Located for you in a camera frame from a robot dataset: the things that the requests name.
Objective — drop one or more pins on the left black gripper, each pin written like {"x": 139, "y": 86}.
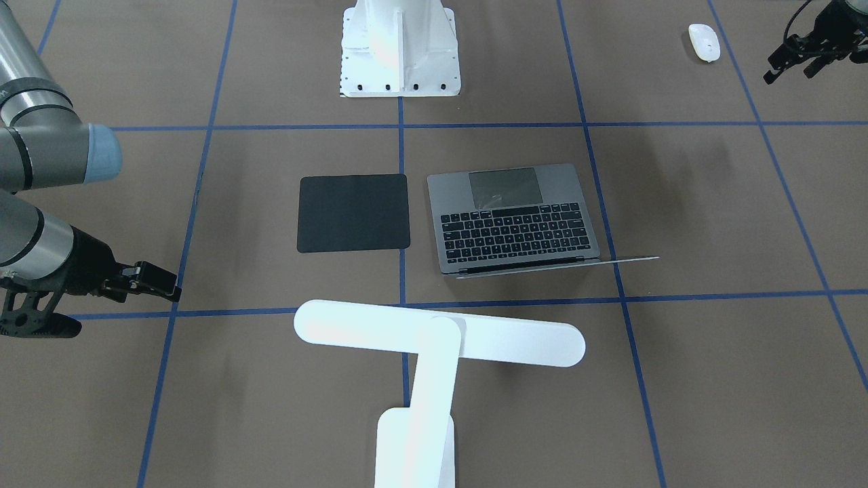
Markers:
{"x": 838, "y": 28}

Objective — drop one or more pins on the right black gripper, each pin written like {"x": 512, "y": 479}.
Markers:
{"x": 88, "y": 255}

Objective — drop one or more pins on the white computer mouse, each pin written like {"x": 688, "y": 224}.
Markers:
{"x": 704, "y": 42}

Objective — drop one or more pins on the grey laptop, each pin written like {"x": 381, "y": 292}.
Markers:
{"x": 506, "y": 221}

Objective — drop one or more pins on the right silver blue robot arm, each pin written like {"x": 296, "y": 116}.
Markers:
{"x": 46, "y": 144}

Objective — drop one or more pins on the white desk lamp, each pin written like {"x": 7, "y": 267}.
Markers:
{"x": 416, "y": 444}

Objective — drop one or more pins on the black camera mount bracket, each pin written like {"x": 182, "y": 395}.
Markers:
{"x": 28, "y": 310}

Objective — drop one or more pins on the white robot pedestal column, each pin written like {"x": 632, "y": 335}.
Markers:
{"x": 399, "y": 49}

